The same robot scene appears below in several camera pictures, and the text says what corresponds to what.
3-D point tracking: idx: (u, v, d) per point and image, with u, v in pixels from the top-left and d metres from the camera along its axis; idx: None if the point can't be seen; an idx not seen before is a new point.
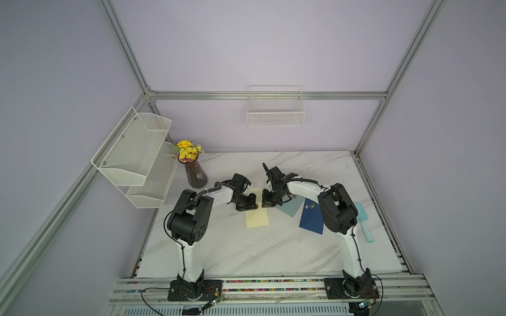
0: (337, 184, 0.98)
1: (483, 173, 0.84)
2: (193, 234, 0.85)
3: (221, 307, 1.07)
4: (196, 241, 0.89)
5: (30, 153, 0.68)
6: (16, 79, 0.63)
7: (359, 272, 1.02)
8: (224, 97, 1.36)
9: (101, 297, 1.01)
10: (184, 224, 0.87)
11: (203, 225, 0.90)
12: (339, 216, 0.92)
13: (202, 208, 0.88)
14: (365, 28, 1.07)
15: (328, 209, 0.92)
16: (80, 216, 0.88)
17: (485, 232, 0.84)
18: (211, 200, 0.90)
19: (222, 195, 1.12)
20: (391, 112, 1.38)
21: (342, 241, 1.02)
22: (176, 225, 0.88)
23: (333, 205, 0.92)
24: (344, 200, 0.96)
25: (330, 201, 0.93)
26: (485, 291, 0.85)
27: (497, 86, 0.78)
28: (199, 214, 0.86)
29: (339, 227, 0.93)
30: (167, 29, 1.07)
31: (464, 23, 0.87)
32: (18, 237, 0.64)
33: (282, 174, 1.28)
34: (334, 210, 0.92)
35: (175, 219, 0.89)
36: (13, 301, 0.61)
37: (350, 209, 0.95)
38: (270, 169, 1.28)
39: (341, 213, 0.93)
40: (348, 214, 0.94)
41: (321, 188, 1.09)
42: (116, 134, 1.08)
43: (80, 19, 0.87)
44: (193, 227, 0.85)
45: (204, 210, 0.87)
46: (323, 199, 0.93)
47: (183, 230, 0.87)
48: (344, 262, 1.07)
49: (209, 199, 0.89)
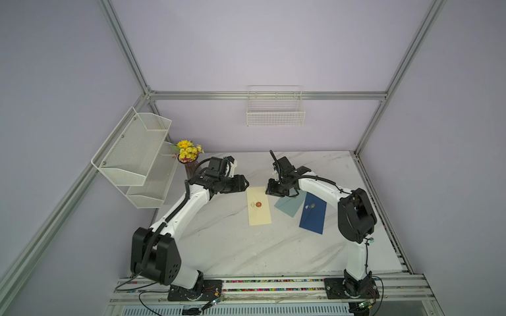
0: (360, 189, 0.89)
1: (484, 173, 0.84)
2: (163, 279, 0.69)
3: (221, 307, 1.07)
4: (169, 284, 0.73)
5: (30, 153, 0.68)
6: (16, 80, 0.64)
7: (361, 274, 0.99)
8: (224, 97, 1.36)
9: (101, 297, 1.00)
10: (147, 270, 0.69)
11: (174, 264, 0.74)
12: (361, 226, 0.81)
13: (162, 255, 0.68)
14: (365, 29, 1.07)
15: (350, 217, 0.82)
16: (80, 216, 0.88)
17: (484, 232, 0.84)
18: (170, 242, 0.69)
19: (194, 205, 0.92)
20: (391, 112, 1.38)
21: (354, 249, 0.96)
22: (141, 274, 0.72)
23: (354, 212, 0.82)
24: (367, 209, 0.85)
25: (352, 209, 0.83)
26: (485, 291, 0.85)
27: (497, 86, 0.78)
28: (162, 262, 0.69)
29: (357, 237, 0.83)
30: (167, 29, 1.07)
31: (464, 23, 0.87)
32: (18, 237, 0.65)
33: (291, 166, 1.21)
34: (356, 218, 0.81)
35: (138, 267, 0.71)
36: (13, 301, 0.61)
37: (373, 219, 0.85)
38: (279, 160, 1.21)
39: (364, 223, 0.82)
40: (370, 226, 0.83)
41: (341, 192, 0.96)
42: (116, 134, 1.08)
43: (79, 19, 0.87)
44: (162, 277, 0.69)
45: (166, 257, 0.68)
46: (345, 205, 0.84)
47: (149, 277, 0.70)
48: (348, 264, 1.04)
49: (168, 243, 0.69)
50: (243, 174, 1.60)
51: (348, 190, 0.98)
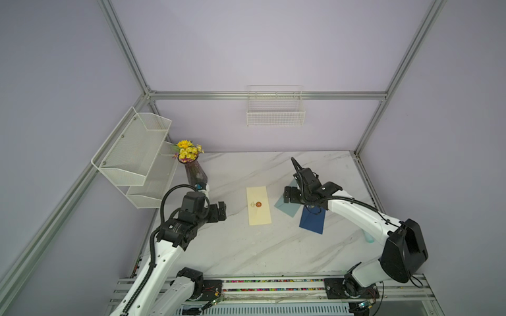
0: (410, 220, 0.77)
1: (484, 173, 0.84)
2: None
3: (221, 307, 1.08)
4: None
5: (29, 153, 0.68)
6: (16, 79, 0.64)
7: (365, 284, 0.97)
8: (224, 97, 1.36)
9: (101, 297, 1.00)
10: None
11: None
12: (410, 267, 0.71)
13: None
14: (365, 29, 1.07)
15: (401, 259, 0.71)
16: (81, 216, 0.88)
17: (484, 232, 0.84)
18: None
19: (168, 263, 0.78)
20: (391, 112, 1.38)
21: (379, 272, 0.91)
22: None
23: (406, 253, 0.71)
24: (418, 245, 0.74)
25: (404, 249, 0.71)
26: (485, 291, 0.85)
27: (498, 86, 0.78)
28: None
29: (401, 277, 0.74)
30: (166, 29, 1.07)
31: (465, 22, 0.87)
32: (18, 237, 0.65)
33: (316, 181, 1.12)
34: (408, 260, 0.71)
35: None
36: (13, 302, 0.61)
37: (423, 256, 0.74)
38: (302, 174, 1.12)
39: (412, 263, 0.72)
40: (418, 263, 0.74)
41: (386, 224, 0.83)
42: (116, 134, 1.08)
43: (79, 18, 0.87)
44: None
45: None
46: (396, 245, 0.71)
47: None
48: (358, 269, 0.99)
49: None
50: (243, 174, 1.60)
51: (395, 220, 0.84)
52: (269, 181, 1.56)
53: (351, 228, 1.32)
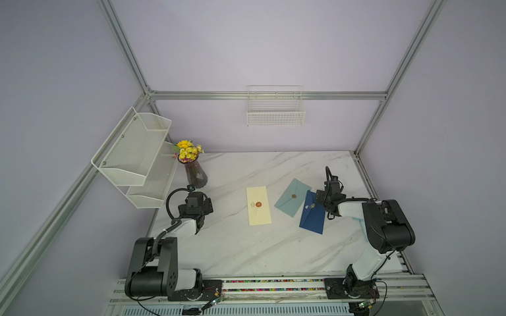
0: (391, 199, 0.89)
1: (483, 172, 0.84)
2: (165, 286, 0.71)
3: (221, 307, 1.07)
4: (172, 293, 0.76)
5: (29, 153, 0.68)
6: (15, 79, 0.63)
7: (363, 277, 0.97)
8: (224, 97, 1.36)
9: (101, 297, 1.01)
10: (148, 282, 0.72)
11: (173, 272, 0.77)
12: (385, 228, 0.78)
13: (164, 256, 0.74)
14: (365, 29, 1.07)
15: (373, 216, 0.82)
16: (82, 216, 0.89)
17: (483, 232, 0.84)
18: (174, 243, 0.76)
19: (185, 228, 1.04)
20: (391, 113, 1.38)
21: (371, 258, 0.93)
22: (138, 284, 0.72)
23: (375, 212, 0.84)
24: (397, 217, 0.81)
25: (373, 208, 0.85)
26: (485, 291, 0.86)
27: (498, 85, 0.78)
28: (163, 264, 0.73)
29: (383, 245, 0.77)
30: (166, 28, 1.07)
31: (465, 22, 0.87)
32: (18, 237, 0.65)
33: (340, 195, 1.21)
34: (379, 218, 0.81)
35: (136, 281, 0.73)
36: (13, 301, 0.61)
37: (406, 230, 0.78)
38: (329, 184, 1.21)
39: (389, 226, 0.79)
40: (400, 233, 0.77)
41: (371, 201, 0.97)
42: (116, 134, 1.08)
43: (79, 18, 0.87)
44: (162, 280, 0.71)
45: (167, 258, 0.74)
46: (364, 206, 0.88)
47: (151, 288, 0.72)
48: (357, 263, 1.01)
49: (170, 243, 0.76)
50: (243, 174, 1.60)
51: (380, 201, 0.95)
52: (269, 181, 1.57)
53: (351, 228, 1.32)
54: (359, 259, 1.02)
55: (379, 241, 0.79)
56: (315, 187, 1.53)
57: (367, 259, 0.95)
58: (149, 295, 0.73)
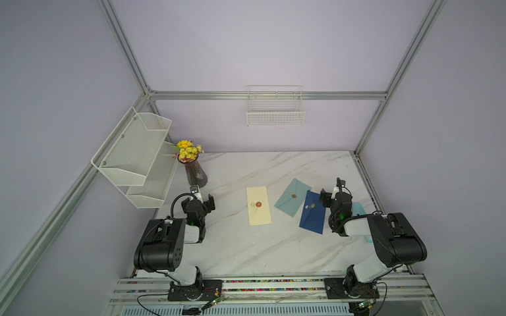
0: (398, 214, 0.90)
1: (483, 172, 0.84)
2: (172, 257, 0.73)
3: (221, 307, 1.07)
4: (174, 268, 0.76)
5: (29, 153, 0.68)
6: (14, 79, 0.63)
7: (363, 280, 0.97)
8: (223, 97, 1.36)
9: (101, 297, 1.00)
10: (155, 252, 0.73)
11: (180, 247, 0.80)
12: (393, 241, 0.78)
13: (175, 229, 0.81)
14: (365, 29, 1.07)
15: (380, 230, 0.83)
16: (82, 216, 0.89)
17: (483, 232, 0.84)
18: (184, 219, 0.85)
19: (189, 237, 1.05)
20: (391, 113, 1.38)
21: (375, 263, 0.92)
22: (146, 253, 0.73)
23: (383, 226, 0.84)
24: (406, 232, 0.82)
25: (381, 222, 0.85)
26: (484, 290, 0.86)
27: (498, 85, 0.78)
28: (173, 235, 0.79)
29: (392, 259, 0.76)
30: (166, 29, 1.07)
31: (465, 22, 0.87)
32: (18, 238, 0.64)
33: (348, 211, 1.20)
34: (386, 232, 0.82)
35: (143, 253, 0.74)
36: (12, 302, 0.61)
37: (417, 245, 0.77)
38: (342, 203, 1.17)
39: (398, 241, 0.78)
40: (410, 247, 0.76)
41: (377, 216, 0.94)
42: (116, 134, 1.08)
43: (79, 18, 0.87)
44: (169, 249, 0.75)
45: (178, 230, 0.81)
46: (371, 219, 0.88)
47: (157, 261, 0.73)
48: (359, 266, 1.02)
49: (180, 219, 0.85)
50: (243, 174, 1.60)
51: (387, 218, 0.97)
52: (269, 181, 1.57)
53: None
54: (361, 262, 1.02)
55: (387, 256, 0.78)
56: (315, 187, 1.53)
57: (369, 264, 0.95)
58: (154, 266, 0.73)
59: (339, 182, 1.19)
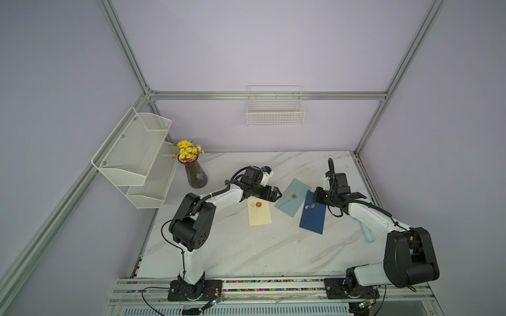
0: (421, 228, 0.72)
1: (483, 172, 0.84)
2: (193, 241, 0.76)
3: (221, 307, 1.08)
4: (196, 249, 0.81)
5: (29, 153, 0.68)
6: (14, 81, 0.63)
7: (363, 283, 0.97)
8: (223, 97, 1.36)
9: (100, 297, 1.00)
10: (184, 231, 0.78)
11: (205, 232, 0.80)
12: (409, 268, 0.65)
13: (203, 216, 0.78)
14: (365, 29, 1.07)
15: (398, 252, 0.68)
16: (82, 216, 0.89)
17: (483, 232, 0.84)
18: (213, 208, 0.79)
19: (230, 197, 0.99)
20: (391, 113, 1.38)
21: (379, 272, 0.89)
22: (176, 230, 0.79)
23: (404, 250, 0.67)
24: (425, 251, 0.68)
25: (403, 245, 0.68)
26: (483, 290, 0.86)
27: (497, 85, 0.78)
28: (199, 222, 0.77)
29: (404, 282, 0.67)
30: (166, 28, 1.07)
31: (465, 22, 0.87)
32: (18, 238, 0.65)
33: (348, 188, 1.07)
34: (406, 257, 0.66)
35: (177, 224, 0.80)
36: (12, 303, 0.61)
37: (432, 267, 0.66)
38: (335, 176, 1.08)
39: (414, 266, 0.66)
40: (426, 274, 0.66)
41: (395, 226, 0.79)
42: (116, 135, 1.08)
43: (79, 19, 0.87)
44: (194, 234, 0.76)
45: (205, 218, 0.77)
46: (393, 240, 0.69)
47: (183, 237, 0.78)
48: (360, 270, 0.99)
49: (211, 207, 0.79)
50: None
51: (403, 224, 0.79)
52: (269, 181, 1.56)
53: (351, 228, 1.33)
54: (363, 266, 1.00)
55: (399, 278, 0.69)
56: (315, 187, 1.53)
57: (374, 272, 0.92)
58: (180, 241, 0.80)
59: (330, 162, 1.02)
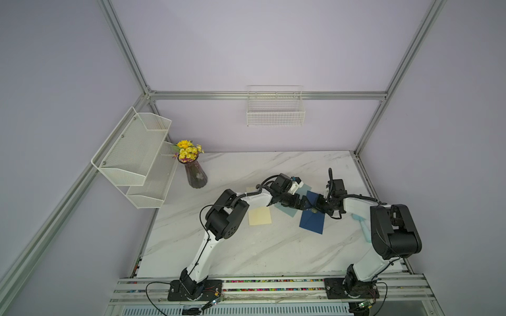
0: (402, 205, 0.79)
1: (483, 172, 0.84)
2: (224, 232, 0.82)
3: (221, 307, 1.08)
4: (226, 239, 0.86)
5: (29, 153, 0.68)
6: (14, 81, 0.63)
7: (362, 278, 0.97)
8: (224, 97, 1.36)
9: (101, 297, 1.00)
10: (218, 222, 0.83)
11: (236, 226, 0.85)
12: (391, 236, 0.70)
13: (238, 210, 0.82)
14: (365, 30, 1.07)
15: (379, 222, 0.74)
16: (82, 216, 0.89)
17: (483, 232, 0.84)
18: (247, 206, 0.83)
19: (261, 199, 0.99)
20: (391, 113, 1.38)
21: (373, 261, 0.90)
22: (211, 219, 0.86)
23: (386, 220, 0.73)
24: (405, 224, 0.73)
25: (384, 215, 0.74)
26: (483, 290, 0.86)
27: (497, 86, 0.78)
28: (233, 214, 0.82)
29: (387, 252, 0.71)
30: (166, 29, 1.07)
31: (464, 23, 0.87)
32: (18, 239, 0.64)
33: (344, 190, 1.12)
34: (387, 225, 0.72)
35: (213, 214, 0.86)
36: (12, 302, 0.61)
37: (412, 238, 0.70)
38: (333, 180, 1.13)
39: (395, 235, 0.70)
40: (407, 243, 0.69)
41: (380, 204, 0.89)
42: (116, 135, 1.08)
43: (79, 19, 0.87)
44: (225, 226, 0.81)
45: (238, 214, 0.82)
46: (376, 211, 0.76)
47: (215, 227, 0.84)
48: (358, 265, 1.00)
49: (245, 204, 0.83)
50: (243, 174, 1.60)
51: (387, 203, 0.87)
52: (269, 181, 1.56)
53: (351, 228, 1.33)
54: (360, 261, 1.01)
55: (383, 248, 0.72)
56: (315, 187, 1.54)
57: (369, 263, 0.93)
58: (212, 230, 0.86)
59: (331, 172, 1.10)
